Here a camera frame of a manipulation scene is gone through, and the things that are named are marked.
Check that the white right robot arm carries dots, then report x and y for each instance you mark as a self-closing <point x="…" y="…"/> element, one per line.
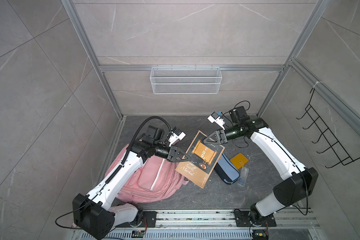
<point x="298" y="181"/>

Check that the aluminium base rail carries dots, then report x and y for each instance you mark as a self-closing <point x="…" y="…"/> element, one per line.
<point x="226" y="218"/>

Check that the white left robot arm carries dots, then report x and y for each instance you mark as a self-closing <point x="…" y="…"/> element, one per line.
<point x="100" y="210"/>

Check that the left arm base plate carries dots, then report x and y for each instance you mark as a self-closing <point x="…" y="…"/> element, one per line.
<point x="144" y="219"/>

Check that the black wire hook rack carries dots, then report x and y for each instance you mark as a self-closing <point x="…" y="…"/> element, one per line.
<point x="343" y="157"/>

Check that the white wire mesh basket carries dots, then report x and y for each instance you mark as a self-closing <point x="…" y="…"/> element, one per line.
<point x="185" y="80"/>

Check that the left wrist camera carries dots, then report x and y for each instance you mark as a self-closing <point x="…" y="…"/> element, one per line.
<point x="175" y="136"/>

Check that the pink school backpack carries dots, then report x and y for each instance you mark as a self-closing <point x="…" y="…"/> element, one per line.
<point x="157" y="180"/>

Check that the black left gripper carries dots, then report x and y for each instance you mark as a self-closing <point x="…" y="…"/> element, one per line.
<point x="174" y="154"/>

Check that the clear plastic eraser box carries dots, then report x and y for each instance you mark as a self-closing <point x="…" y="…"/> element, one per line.
<point x="243" y="176"/>

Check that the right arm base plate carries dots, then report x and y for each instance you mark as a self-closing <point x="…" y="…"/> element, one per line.
<point x="253" y="219"/>

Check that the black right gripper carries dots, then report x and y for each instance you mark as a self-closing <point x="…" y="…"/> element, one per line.
<point x="219" y="140"/>

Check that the brown and black book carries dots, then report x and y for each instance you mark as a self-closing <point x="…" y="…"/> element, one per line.
<point x="202" y="160"/>

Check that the blue pencil case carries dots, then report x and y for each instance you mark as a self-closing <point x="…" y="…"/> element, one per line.
<point x="228" y="173"/>

